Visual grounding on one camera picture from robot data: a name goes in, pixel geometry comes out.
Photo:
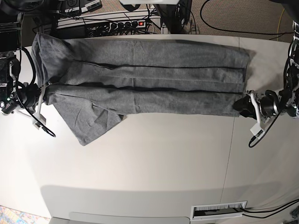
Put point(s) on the white power strip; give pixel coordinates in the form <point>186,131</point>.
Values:
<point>114,25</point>

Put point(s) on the grey T-shirt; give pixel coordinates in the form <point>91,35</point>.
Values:
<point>94,83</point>

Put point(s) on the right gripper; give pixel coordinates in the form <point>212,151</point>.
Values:
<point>29,94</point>

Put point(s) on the white table leg column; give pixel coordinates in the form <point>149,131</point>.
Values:
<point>164,30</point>

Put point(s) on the black equipment box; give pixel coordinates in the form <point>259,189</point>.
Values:
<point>70,6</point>

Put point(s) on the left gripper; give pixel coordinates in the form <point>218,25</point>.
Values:
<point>268,104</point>

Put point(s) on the table cable grommet box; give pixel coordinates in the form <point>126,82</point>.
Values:
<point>217,211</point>

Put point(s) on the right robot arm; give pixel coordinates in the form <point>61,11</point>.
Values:
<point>10,65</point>

